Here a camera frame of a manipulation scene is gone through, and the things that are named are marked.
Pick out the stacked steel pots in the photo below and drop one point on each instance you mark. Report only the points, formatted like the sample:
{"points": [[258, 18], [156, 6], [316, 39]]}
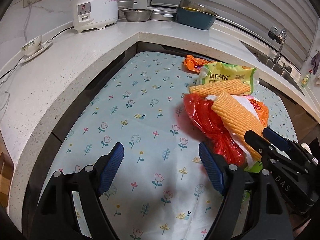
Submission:
{"points": [[124, 4]]}

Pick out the orange crumpled wrapper far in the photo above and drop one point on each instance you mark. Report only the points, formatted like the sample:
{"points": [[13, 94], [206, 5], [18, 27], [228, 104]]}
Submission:
{"points": [[195, 64]]}

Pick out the white rice cooker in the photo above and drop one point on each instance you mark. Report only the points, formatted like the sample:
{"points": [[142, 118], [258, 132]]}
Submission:
{"points": [[93, 14]]}

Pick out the stainless steel sink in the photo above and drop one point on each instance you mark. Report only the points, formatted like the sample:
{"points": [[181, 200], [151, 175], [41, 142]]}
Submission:
{"points": [[283, 70]]}

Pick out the red plastic bag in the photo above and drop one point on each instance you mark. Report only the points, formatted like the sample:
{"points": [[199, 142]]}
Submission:
{"points": [[200, 112]]}

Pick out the steel round tray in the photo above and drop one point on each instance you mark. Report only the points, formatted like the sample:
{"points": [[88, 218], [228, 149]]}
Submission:
{"points": [[163, 15]]}

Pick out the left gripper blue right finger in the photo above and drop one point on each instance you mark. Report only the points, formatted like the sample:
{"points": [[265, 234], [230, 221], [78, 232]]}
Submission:
{"points": [[214, 165]]}

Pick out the white hanging cloth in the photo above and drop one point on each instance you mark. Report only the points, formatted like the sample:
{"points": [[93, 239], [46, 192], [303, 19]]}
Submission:
{"points": [[317, 79]]}

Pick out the white bowl on saucer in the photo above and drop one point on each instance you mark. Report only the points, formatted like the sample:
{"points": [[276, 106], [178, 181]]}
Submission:
{"points": [[34, 48]]}

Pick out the orange foam fruit net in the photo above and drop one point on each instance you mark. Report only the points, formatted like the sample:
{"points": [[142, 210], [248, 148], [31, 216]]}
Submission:
{"points": [[235, 117]]}

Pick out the wooden base cabinet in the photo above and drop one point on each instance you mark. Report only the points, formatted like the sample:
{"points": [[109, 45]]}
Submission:
{"points": [[306, 127]]}

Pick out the yellow green snack bag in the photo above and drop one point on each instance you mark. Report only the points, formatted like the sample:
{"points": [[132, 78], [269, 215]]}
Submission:
{"points": [[218, 71]]}

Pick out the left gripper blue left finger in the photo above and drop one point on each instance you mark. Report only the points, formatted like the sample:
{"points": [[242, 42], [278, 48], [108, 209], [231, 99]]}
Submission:
{"points": [[109, 171]]}

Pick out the orange plastic wrapper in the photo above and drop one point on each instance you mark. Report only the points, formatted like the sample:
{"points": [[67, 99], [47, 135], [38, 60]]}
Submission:
{"points": [[261, 110]]}

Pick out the operator left hand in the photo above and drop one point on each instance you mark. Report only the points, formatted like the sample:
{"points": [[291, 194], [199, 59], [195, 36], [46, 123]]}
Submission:
{"points": [[306, 148]]}

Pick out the small steel bowl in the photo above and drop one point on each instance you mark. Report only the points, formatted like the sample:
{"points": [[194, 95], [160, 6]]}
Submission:
{"points": [[137, 15]]}

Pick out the white paper towel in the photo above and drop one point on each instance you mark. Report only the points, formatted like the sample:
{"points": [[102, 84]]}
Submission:
{"points": [[243, 100]]}

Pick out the grey window blind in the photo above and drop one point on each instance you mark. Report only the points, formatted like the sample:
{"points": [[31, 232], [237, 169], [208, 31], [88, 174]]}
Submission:
{"points": [[298, 16]]}

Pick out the green dish soap bottle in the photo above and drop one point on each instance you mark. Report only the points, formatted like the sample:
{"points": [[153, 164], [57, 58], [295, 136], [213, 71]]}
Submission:
{"points": [[306, 78]]}

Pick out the dark blue basin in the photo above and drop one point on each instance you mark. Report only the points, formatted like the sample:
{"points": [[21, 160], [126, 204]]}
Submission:
{"points": [[194, 18]]}

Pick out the floral blue tablecloth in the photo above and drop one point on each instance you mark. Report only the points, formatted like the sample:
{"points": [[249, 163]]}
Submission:
{"points": [[161, 190]]}

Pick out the steel bowl in basin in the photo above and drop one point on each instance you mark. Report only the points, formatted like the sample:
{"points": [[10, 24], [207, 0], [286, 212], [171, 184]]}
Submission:
{"points": [[195, 6]]}

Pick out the chrome kitchen faucet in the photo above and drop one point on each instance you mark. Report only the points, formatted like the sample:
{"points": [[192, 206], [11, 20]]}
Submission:
{"points": [[280, 38]]}

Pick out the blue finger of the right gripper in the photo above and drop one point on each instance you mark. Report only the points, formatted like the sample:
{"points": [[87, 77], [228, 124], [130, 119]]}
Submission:
{"points": [[276, 139], [258, 146]]}

